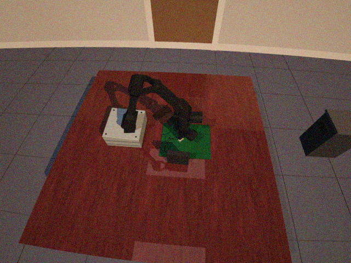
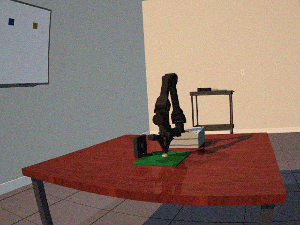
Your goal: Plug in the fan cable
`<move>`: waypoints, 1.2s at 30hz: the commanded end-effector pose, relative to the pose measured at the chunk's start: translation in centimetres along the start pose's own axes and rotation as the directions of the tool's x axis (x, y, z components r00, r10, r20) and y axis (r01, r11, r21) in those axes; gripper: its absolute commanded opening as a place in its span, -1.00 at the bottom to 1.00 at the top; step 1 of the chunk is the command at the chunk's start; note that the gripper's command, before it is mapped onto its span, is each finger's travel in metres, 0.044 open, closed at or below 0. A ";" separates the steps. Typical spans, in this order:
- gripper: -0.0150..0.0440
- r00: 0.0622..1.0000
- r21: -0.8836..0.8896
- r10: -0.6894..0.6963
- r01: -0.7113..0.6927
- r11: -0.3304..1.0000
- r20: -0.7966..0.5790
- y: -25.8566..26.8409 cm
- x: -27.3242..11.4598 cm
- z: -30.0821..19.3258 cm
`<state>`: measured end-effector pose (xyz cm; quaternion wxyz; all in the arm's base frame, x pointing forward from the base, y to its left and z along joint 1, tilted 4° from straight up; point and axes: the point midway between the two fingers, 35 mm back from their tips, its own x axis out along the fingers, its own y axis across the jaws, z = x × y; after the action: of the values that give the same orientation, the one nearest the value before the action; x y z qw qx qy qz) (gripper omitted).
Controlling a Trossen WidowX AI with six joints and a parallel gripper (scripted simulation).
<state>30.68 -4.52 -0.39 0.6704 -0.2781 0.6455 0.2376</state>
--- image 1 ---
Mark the green circuit board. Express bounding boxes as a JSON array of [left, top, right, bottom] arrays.
[[159, 123, 211, 159]]

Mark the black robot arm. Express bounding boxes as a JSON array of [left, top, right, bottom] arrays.
[[121, 74, 202, 133]]

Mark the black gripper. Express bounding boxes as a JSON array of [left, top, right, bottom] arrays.
[[167, 116, 198, 141]]

